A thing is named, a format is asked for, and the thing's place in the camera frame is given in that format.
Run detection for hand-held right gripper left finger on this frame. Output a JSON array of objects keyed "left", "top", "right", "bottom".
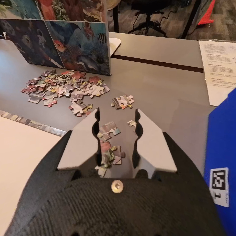
[{"left": 57, "top": 108, "right": 102, "bottom": 171}]

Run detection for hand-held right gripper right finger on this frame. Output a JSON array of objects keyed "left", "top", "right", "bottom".
[{"left": 132, "top": 108, "right": 178, "bottom": 179}]

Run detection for printed frame puzzle tray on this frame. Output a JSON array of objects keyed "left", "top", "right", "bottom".
[{"left": 0, "top": 110, "right": 68, "bottom": 233}]

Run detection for pile of loose puzzle pieces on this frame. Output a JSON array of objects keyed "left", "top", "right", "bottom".
[{"left": 21, "top": 69, "right": 138, "bottom": 177}]

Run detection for blue plastic storage bin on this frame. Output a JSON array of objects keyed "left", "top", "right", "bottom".
[{"left": 204, "top": 90, "right": 236, "bottom": 236}]

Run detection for blue space print puzzle box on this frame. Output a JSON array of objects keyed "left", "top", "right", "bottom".
[{"left": 0, "top": 0, "right": 112, "bottom": 76}]

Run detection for white paper sheet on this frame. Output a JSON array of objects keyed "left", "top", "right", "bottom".
[{"left": 199, "top": 39, "right": 236, "bottom": 107}]

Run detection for white rounded board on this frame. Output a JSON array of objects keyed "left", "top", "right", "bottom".
[{"left": 109, "top": 37, "right": 122, "bottom": 54}]

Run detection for black office chair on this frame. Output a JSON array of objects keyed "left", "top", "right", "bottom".
[{"left": 128, "top": 0, "right": 168, "bottom": 38}]

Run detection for black table leg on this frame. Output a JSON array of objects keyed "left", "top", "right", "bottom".
[
  {"left": 181, "top": 0, "right": 202, "bottom": 39},
  {"left": 112, "top": 0, "right": 119, "bottom": 33}
]

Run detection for red plastic object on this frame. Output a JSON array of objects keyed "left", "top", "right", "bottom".
[{"left": 198, "top": 0, "right": 216, "bottom": 25}]

